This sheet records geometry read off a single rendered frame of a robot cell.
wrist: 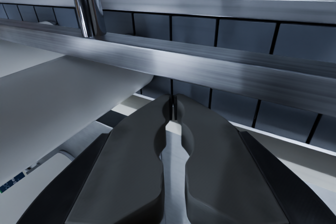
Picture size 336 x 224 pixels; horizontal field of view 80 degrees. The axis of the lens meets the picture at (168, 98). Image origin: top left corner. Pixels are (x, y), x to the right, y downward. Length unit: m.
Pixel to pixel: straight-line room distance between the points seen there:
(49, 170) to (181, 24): 0.37
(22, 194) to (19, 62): 0.26
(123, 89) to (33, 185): 0.32
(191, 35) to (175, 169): 0.24
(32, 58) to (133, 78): 0.13
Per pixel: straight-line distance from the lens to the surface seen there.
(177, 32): 0.17
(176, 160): 0.34
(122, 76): 0.15
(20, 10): 0.35
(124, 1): 0.20
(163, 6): 0.18
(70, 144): 0.44
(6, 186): 0.68
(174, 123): 0.16
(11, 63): 0.25
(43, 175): 0.46
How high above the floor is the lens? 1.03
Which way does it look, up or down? 47 degrees down
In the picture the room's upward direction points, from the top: 132 degrees counter-clockwise
